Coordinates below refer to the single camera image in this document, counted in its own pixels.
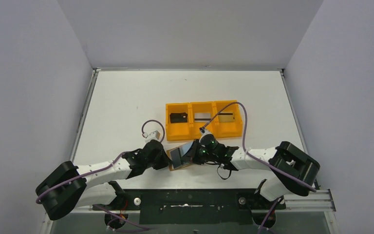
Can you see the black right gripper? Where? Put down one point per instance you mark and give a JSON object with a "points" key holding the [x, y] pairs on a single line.
{"points": [[196, 155]]}

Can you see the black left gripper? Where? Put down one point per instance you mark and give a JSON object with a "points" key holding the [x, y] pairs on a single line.
{"points": [[161, 156]]}

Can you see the orange leather card holder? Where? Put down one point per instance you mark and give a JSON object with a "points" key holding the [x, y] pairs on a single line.
{"points": [[186, 159]]}

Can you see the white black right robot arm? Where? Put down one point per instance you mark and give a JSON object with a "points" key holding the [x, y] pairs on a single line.
{"points": [[295, 171]]}

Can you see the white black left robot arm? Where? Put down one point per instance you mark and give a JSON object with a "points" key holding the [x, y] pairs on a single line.
{"points": [[70, 186]]}

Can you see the silver card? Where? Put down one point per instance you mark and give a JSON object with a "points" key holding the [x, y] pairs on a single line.
{"points": [[202, 117]]}

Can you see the gold card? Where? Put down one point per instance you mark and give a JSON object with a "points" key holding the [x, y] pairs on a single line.
{"points": [[226, 117]]}

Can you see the yellow right plastic bin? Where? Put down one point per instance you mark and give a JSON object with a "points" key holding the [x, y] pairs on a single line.
{"points": [[230, 129]]}

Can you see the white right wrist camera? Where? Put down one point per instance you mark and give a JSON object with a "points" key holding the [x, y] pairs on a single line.
{"points": [[203, 131]]}

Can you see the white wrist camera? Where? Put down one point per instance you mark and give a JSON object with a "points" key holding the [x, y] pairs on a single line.
{"points": [[155, 135], [203, 131]]}

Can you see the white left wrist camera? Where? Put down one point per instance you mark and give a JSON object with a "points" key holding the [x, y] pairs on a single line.
{"points": [[155, 135]]}

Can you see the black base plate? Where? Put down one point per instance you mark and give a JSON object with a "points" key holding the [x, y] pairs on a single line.
{"points": [[191, 206]]}

